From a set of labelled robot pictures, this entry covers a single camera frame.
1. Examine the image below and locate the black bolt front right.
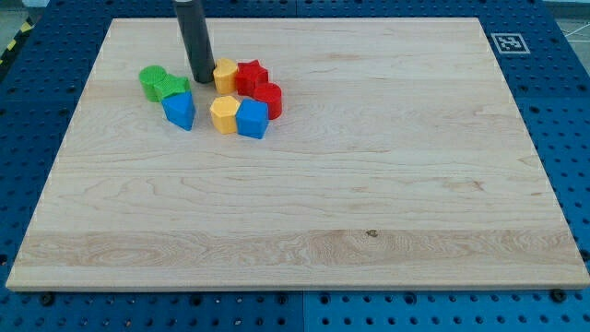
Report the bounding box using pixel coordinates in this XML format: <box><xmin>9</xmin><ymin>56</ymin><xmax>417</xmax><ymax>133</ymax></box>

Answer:
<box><xmin>549</xmin><ymin>289</ymin><xmax>567</xmax><ymax>303</ymax></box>

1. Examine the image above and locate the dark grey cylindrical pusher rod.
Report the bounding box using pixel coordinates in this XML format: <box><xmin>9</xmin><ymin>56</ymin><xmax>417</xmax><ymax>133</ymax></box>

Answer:
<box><xmin>172</xmin><ymin>0</ymin><xmax>215</xmax><ymax>83</ymax></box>

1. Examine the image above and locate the blue triangle block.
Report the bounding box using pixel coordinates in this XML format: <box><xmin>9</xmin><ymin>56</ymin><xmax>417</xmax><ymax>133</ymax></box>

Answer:
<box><xmin>161</xmin><ymin>91</ymin><xmax>196</xmax><ymax>131</ymax></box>

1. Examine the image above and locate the red star block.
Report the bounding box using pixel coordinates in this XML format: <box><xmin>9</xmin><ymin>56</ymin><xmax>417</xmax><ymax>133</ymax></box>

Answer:
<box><xmin>235</xmin><ymin>60</ymin><xmax>268</xmax><ymax>97</ymax></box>

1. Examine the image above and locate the green cylinder block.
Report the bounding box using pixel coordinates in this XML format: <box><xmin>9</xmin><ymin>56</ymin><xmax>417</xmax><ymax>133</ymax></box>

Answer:
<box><xmin>138</xmin><ymin>65</ymin><xmax>167</xmax><ymax>102</ymax></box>

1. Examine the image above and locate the green star block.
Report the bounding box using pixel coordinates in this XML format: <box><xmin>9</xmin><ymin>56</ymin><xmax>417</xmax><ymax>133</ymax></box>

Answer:
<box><xmin>154</xmin><ymin>74</ymin><xmax>190</xmax><ymax>101</ymax></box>

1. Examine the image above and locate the light wooden board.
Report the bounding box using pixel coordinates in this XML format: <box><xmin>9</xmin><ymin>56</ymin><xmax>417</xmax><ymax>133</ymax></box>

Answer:
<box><xmin>6</xmin><ymin>18</ymin><xmax>589</xmax><ymax>291</ymax></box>

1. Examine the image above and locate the blue cube block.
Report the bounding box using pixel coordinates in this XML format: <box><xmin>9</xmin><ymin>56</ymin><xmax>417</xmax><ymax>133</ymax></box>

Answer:
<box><xmin>236</xmin><ymin>100</ymin><xmax>269</xmax><ymax>139</ymax></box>

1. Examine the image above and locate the white fiducial marker tag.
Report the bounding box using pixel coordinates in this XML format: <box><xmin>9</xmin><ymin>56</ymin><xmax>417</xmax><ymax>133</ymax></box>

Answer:
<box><xmin>490</xmin><ymin>32</ymin><xmax>530</xmax><ymax>54</ymax></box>

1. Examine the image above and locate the yellow heart block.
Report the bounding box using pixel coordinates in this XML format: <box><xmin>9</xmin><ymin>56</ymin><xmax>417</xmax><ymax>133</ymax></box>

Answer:
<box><xmin>213</xmin><ymin>58</ymin><xmax>239</xmax><ymax>94</ymax></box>

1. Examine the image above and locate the black bolt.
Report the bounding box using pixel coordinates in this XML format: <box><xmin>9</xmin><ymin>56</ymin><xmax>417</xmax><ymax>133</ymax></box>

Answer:
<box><xmin>549</xmin><ymin>289</ymin><xmax>567</xmax><ymax>303</ymax></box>
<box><xmin>39</xmin><ymin>292</ymin><xmax>55</xmax><ymax>307</ymax></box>

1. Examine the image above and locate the yellow hexagon block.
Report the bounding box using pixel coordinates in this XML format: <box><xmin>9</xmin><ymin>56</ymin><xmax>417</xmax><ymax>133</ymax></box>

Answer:
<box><xmin>210</xmin><ymin>96</ymin><xmax>241</xmax><ymax>134</ymax></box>

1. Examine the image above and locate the red cylinder block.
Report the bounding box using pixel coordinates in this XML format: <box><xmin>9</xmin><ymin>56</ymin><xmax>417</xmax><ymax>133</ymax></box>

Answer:
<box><xmin>254</xmin><ymin>82</ymin><xmax>282</xmax><ymax>120</ymax></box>

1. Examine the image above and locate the black bolt front left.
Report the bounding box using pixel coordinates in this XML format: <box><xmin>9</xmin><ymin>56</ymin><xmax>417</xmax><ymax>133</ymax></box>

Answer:
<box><xmin>39</xmin><ymin>292</ymin><xmax>55</xmax><ymax>307</ymax></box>

